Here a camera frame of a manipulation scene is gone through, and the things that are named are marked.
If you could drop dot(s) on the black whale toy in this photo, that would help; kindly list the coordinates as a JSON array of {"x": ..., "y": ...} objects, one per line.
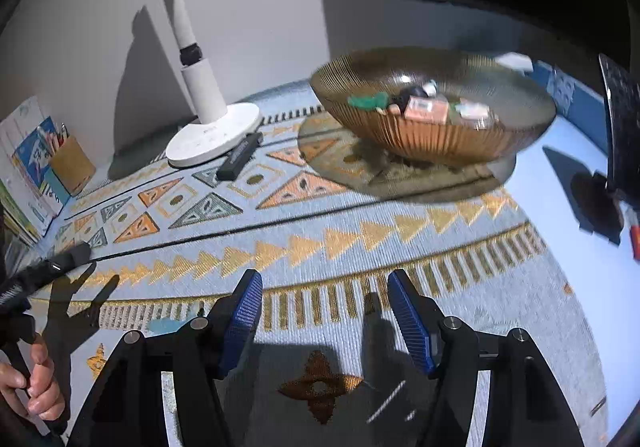
[{"x": 411, "y": 91}]

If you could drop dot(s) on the black rectangular lighter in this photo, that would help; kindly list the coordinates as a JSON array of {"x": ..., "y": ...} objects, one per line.
[{"x": 238, "y": 157}]

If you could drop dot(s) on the dark green translucent figurine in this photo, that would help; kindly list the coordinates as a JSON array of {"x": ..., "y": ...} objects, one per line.
[{"x": 378, "y": 101}]

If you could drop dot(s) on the brown cylindrical pen holder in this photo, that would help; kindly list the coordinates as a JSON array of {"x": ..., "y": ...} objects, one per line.
[{"x": 72, "y": 166}]

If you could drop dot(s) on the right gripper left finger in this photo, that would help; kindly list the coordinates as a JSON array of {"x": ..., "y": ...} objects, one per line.
[{"x": 125, "y": 404}]

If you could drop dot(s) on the pink card box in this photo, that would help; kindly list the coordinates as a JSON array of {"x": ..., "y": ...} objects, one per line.
[{"x": 427, "y": 110}]

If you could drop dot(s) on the pens in holder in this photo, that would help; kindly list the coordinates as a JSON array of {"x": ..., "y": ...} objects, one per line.
[{"x": 57, "y": 135}]

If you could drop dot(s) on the white charger plug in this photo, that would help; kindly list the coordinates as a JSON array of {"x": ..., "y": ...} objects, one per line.
[{"x": 430, "y": 88}]

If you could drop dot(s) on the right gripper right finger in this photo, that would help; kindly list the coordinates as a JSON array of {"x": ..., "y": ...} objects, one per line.
[{"x": 526, "y": 405}]

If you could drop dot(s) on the patterned blue woven mat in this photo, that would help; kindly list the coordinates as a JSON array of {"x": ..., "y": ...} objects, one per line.
[{"x": 324, "y": 218}]

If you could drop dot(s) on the amber ribbed glass bowl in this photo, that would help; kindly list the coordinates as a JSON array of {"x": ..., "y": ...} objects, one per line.
[{"x": 522, "y": 109}]

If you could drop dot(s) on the person's left hand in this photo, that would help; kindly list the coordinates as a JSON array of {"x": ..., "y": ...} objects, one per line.
[{"x": 39, "y": 395}]

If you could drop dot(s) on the row of upright books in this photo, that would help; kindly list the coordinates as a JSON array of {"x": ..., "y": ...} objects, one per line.
[{"x": 30, "y": 189}]

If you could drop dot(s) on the white desk lamp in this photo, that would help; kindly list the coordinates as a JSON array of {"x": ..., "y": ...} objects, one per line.
[{"x": 219, "y": 126}]

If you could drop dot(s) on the pink oval case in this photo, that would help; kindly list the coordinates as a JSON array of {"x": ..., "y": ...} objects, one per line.
[{"x": 473, "y": 111}]

